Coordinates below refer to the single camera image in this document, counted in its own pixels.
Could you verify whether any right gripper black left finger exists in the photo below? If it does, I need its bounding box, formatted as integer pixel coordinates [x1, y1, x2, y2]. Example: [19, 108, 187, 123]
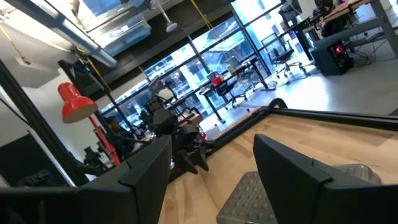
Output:
[0, 135, 173, 224]

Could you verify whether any wooden top desk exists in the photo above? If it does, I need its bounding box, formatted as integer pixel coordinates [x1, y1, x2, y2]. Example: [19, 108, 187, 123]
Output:
[302, 0, 398, 57]

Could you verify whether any black office chair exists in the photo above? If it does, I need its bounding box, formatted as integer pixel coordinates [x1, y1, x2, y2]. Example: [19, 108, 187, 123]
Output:
[216, 70, 250, 110]
[260, 32, 308, 79]

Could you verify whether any overhead frame beam with light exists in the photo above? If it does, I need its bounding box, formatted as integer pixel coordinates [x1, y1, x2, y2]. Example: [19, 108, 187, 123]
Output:
[5, 0, 119, 68]

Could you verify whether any black frame post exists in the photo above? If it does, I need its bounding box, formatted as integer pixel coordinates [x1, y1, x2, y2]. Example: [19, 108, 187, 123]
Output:
[0, 60, 90, 188]

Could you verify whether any person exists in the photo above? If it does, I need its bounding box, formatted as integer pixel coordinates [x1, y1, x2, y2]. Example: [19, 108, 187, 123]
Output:
[103, 115, 138, 160]

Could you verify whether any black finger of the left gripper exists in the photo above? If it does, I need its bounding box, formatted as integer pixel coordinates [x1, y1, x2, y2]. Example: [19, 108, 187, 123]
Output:
[193, 145, 210, 172]
[178, 150, 199, 175]

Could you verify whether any white flat box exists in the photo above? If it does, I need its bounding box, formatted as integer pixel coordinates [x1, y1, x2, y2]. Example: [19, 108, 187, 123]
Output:
[216, 163, 383, 224]

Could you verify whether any clear blue storage bin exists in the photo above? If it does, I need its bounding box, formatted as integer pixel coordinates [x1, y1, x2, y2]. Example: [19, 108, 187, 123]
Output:
[92, 13, 152, 57]

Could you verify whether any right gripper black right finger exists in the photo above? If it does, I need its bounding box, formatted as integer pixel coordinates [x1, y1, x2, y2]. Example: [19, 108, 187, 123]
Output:
[252, 134, 398, 224]

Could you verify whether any black computer tower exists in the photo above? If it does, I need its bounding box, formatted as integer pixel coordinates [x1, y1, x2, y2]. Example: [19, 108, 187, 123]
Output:
[310, 38, 356, 77]

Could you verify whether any red desk lamp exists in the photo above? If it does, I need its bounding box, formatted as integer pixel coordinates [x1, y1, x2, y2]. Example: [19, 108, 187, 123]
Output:
[57, 81, 121, 167]

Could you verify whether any lamp with white shade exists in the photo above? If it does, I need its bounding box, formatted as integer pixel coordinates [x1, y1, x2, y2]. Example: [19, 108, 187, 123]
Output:
[157, 88, 175, 101]

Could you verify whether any yellow cable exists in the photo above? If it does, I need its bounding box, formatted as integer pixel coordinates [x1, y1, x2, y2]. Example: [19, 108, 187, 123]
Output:
[189, 0, 215, 31]

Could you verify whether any black desk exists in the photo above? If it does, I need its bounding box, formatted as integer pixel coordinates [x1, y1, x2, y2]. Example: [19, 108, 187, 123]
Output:
[198, 57, 277, 124]

